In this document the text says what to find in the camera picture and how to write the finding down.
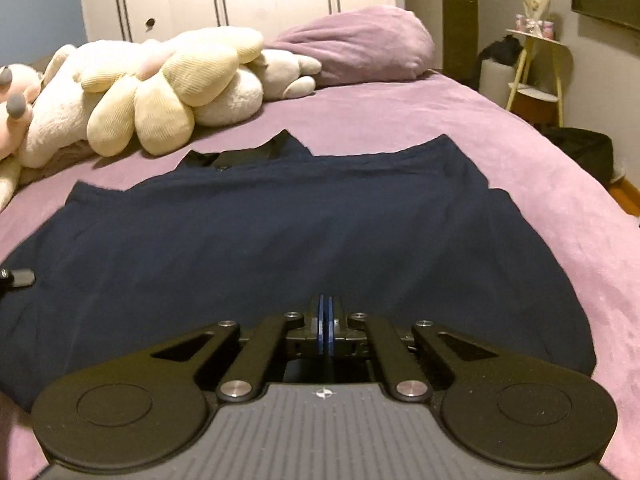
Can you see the navy blue jacket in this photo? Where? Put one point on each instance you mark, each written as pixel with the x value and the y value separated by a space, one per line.
pixel 250 230

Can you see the pink plush toy grey paws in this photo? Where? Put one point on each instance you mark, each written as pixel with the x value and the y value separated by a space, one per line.
pixel 15 87

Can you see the yellow side table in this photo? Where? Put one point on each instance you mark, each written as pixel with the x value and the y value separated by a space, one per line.
pixel 542 41

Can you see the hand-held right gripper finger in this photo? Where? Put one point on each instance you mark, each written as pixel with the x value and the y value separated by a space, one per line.
pixel 329 327
pixel 321 327

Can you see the dark wooden pillar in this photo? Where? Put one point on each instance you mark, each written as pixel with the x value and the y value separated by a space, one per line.
pixel 460 15

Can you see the white round bin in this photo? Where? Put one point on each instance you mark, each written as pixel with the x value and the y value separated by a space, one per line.
pixel 495 82

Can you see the black bag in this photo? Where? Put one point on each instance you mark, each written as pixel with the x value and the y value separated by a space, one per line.
pixel 580 152

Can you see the wrapped bouquet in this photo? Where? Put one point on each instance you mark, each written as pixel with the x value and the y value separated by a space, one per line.
pixel 534 2

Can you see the black cloth on bin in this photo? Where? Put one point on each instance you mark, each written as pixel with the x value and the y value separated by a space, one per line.
pixel 500 50

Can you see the cream flower plush pillow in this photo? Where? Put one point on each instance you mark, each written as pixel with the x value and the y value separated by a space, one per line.
pixel 165 105

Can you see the white plush toy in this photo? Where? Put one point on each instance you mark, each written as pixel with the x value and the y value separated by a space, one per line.
pixel 287 72

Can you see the purple pillow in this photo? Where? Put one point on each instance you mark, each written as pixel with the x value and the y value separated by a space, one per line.
pixel 360 45

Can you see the purple bed blanket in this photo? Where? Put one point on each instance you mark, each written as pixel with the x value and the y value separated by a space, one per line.
pixel 400 120

